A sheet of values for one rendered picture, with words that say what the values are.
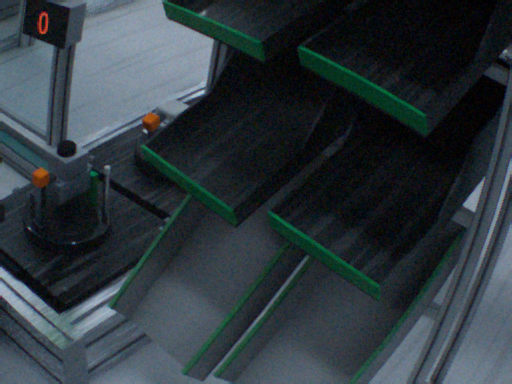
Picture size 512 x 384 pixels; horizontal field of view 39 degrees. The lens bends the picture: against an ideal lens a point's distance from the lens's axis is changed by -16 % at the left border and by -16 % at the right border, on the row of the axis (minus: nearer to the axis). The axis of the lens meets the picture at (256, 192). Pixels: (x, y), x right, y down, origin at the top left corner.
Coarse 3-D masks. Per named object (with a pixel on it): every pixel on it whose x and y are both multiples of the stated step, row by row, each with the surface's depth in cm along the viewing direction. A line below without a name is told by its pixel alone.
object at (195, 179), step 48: (288, 48) 87; (240, 96) 84; (288, 96) 83; (336, 96) 75; (144, 144) 79; (192, 144) 81; (240, 144) 79; (288, 144) 78; (192, 192) 76; (240, 192) 76
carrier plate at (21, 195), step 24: (24, 192) 110; (120, 216) 110; (144, 216) 111; (0, 240) 99; (24, 240) 101; (120, 240) 105; (144, 240) 106; (24, 264) 96; (48, 264) 97; (72, 264) 99; (96, 264) 100; (120, 264) 101; (48, 288) 93; (72, 288) 95; (96, 288) 97
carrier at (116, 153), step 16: (176, 112) 133; (160, 128) 126; (112, 144) 125; (128, 144) 126; (96, 160) 121; (112, 160) 121; (128, 160) 122; (144, 160) 119; (112, 176) 118; (128, 176) 118; (144, 176) 119; (160, 176) 118; (128, 192) 115; (144, 192) 115; (160, 192) 116; (176, 192) 117; (160, 208) 113; (176, 208) 113
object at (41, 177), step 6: (42, 168) 97; (36, 174) 96; (42, 174) 96; (48, 174) 96; (36, 180) 96; (42, 180) 96; (48, 180) 97; (54, 180) 99; (36, 186) 97; (42, 186) 96; (36, 192) 98; (42, 192) 97; (36, 198) 98; (42, 198) 98; (36, 204) 99; (42, 204) 98; (36, 210) 99; (42, 210) 99; (36, 216) 100; (42, 216) 99; (42, 222) 100
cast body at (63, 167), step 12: (60, 144) 99; (72, 144) 99; (48, 156) 99; (60, 156) 98; (72, 156) 99; (84, 156) 100; (48, 168) 100; (60, 168) 98; (72, 168) 99; (84, 168) 101; (60, 180) 99; (72, 180) 100; (84, 180) 102; (48, 192) 100; (60, 192) 99; (72, 192) 101; (60, 204) 99
